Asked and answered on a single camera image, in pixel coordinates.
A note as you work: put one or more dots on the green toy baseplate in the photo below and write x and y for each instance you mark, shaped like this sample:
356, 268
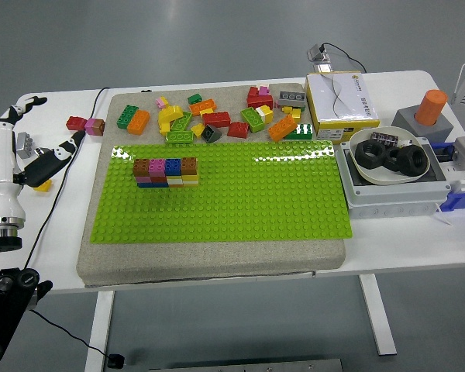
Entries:
236, 193

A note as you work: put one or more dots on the dark green long brick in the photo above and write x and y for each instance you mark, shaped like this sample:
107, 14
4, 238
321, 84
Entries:
126, 116

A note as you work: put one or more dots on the long blue base brick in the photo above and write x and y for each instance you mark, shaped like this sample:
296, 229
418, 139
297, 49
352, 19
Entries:
153, 184

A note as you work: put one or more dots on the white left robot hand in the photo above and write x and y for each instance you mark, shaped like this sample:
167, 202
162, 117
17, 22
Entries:
2, 174

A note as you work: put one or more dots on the white stacked brick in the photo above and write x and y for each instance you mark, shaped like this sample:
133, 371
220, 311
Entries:
174, 179

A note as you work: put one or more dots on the grey metal plate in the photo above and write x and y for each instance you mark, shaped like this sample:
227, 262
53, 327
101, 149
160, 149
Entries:
248, 365

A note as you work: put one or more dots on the small dark green brick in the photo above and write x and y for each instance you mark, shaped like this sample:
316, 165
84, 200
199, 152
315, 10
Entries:
194, 98

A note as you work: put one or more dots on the large black hex nut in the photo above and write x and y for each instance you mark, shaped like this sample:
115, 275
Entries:
370, 154
412, 160

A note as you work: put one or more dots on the orange base brick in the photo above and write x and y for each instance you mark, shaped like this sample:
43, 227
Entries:
176, 184

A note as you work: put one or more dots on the grey long brick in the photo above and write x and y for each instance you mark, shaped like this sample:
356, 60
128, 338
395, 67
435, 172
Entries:
291, 98

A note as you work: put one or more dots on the green and white brick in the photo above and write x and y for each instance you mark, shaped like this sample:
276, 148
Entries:
299, 132

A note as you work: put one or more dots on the white and yellow cardboard box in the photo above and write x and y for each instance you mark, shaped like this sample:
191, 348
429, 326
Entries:
339, 100

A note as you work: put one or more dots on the grey block with hole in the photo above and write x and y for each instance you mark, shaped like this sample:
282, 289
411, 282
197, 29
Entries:
410, 124

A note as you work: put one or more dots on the blue and white rail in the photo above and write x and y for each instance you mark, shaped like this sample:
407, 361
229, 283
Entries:
463, 195

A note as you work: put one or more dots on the grey-brown mat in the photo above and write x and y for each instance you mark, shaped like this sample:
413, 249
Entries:
201, 257

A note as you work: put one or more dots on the small white brick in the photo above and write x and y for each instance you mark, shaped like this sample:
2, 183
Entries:
261, 111
261, 85

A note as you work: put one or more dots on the dark grey slope brick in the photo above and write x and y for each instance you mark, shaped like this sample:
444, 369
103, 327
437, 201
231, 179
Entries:
211, 133

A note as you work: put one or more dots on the small black hex nut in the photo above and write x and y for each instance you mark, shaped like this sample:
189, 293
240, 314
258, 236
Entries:
391, 159

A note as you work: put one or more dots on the small pink stacked brick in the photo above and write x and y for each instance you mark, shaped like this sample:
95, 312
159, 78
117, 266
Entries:
142, 179

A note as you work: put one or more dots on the red stacked brick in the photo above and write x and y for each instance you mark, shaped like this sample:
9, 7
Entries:
159, 179

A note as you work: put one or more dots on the red long brick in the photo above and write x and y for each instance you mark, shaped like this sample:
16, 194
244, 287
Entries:
217, 119

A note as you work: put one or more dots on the blue stacked brick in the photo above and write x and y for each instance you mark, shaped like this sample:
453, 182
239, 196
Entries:
173, 166

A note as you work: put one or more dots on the grey junction box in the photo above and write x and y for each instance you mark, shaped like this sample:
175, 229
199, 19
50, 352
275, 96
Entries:
391, 195

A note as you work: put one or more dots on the small yellow brick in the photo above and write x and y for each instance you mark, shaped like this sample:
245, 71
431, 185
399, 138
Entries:
295, 113
197, 129
285, 110

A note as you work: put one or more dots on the yellow stacked brick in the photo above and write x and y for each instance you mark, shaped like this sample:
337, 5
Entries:
190, 178

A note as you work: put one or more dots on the blue plastic clamp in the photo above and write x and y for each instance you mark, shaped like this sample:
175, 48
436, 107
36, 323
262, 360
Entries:
443, 152

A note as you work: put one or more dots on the light grey brick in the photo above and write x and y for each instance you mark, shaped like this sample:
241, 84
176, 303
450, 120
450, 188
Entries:
25, 144

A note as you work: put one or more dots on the brown stacked brick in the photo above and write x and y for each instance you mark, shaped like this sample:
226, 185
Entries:
188, 165

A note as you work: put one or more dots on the white table leg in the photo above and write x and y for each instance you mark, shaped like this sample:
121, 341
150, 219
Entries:
98, 329
377, 314

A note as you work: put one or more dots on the orange cylinder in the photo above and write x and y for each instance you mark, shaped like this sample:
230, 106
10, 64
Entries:
431, 106

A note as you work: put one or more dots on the purple terminal block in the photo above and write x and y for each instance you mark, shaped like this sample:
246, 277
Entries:
383, 138

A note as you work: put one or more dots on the brown toy brick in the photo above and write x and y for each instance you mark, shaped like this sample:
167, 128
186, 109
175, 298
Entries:
141, 167

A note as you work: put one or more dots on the silver clip device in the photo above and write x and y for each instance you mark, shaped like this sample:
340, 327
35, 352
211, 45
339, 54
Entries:
318, 58

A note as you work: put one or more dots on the black floor plug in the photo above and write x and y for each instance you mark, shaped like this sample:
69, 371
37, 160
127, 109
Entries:
115, 361

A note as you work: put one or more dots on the large red brick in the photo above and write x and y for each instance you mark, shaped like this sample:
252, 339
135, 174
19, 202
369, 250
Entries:
259, 100

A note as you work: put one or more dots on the orange long brick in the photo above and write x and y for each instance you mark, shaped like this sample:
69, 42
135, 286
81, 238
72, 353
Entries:
202, 107
138, 122
282, 128

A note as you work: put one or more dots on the red square brick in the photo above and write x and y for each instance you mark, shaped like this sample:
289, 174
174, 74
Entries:
238, 129

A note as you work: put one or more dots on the white bowl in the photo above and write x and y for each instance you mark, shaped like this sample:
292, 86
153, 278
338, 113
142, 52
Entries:
366, 176

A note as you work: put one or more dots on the lime green long brick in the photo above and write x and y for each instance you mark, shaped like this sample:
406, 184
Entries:
179, 137
181, 122
252, 119

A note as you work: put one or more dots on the flat yellow brick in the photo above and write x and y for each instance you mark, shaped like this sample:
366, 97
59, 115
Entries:
206, 112

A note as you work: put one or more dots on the yellow curved brick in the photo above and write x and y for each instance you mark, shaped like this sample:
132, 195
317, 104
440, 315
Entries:
168, 115

